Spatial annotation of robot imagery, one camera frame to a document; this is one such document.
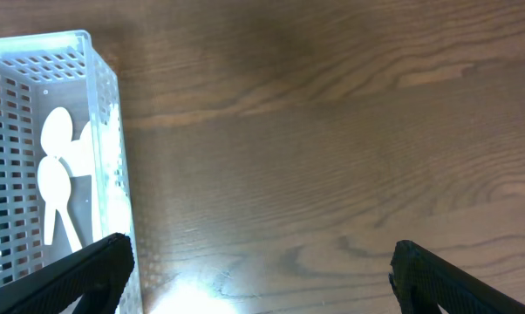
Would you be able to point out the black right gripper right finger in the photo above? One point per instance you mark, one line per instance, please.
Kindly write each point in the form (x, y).
(425, 283)

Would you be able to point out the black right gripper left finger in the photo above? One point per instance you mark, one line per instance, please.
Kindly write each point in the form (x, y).
(93, 278)

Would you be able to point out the white plastic spoon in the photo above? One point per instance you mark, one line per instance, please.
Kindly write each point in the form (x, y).
(117, 203)
(86, 166)
(55, 188)
(56, 132)

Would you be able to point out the clear perforated plastic basket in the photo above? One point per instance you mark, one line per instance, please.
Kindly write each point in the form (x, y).
(37, 74)

